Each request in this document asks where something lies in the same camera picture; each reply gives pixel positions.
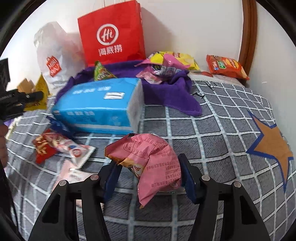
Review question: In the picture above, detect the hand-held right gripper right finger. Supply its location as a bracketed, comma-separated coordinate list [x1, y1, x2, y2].
[178, 153, 271, 241]

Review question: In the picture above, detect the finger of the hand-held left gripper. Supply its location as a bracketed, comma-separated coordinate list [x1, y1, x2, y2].
[16, 91, 44, 105]

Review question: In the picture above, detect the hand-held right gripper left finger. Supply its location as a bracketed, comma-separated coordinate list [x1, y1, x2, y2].
[28, 160, 123, 241]

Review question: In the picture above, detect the yellow triangular snack packet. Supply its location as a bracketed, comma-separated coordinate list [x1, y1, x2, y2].
[23, 74, 51, 111]

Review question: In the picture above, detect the pink snack packet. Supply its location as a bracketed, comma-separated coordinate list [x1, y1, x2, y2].
[105, 133, 182, 209]

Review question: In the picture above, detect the dark blue snack packet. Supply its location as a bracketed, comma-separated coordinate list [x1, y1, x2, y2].
[47, 115, 75, 140]

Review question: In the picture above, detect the red pink candy strip pack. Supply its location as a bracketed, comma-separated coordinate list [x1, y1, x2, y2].
[52, 136, 96, 169]

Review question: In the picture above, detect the green snack packet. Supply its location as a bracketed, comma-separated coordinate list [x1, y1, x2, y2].
[94, 61, 117, 81]

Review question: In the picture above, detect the small pink candy packet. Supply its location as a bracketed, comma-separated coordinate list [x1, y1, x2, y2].
[136, 70, 162, 84]

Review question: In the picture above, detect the pink yellow snack bag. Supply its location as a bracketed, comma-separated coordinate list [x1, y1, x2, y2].
[135, 51, 187, 82]

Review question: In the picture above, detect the pale pink speckled packet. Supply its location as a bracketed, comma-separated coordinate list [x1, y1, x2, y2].
[52, 159, 93, 186]

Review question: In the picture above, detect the grey checked cloth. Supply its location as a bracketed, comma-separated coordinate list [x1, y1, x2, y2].
[5, 76, 296, 241]

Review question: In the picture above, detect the white plastic shopping bag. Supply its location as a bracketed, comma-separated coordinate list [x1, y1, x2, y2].
[33, 21, 86, 90]

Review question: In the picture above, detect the red snack packet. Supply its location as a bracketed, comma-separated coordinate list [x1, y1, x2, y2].
[34, 128, 60, 165]

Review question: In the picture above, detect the blue tissue pack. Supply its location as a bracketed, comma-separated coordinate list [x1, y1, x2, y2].
[52, 77, 145, 135]

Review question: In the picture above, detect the purple cloth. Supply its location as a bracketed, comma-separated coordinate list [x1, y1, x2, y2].
[57, 60, 203, 117]

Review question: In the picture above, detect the red paper bag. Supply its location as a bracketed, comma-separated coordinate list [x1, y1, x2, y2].
[77, 0, 147, 67]

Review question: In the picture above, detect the white printed cloth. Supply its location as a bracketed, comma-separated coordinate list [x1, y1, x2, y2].
[187, 70, 246, 88]

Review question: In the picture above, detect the orange chip bag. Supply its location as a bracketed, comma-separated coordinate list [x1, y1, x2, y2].
[206, 54, 250, 80]

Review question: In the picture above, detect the yellow chip bag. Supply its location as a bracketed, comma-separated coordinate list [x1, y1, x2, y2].
[159, 51, 201, 70]

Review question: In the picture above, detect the brown wooden door frame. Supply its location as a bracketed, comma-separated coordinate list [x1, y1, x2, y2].
[238, 0, 258, 75]

